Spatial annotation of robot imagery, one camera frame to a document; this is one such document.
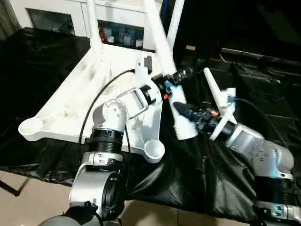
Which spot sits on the white plastic table leg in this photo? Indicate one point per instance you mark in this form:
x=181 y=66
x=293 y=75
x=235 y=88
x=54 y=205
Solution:
x=176 y=23
x=95 y=26
x=216 y=92
x=162 y=47

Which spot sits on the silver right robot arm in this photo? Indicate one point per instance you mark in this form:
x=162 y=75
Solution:
x=263 y=160

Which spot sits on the white plastic table top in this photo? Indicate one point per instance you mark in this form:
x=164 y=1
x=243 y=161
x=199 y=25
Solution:
x=84 y=89

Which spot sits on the white cabinet with glass doors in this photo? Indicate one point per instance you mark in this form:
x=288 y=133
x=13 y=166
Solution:
x=61 y=14

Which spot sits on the small tan label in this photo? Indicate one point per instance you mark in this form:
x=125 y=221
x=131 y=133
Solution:
x=190 y=47

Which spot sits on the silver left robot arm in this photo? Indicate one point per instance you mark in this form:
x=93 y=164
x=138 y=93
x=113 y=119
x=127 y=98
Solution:
x=108 y=141

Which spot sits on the large black screen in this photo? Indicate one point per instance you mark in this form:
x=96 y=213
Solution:
x=244 y=23

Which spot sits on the black plastic mat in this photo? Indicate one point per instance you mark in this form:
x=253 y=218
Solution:
x=37 y=61

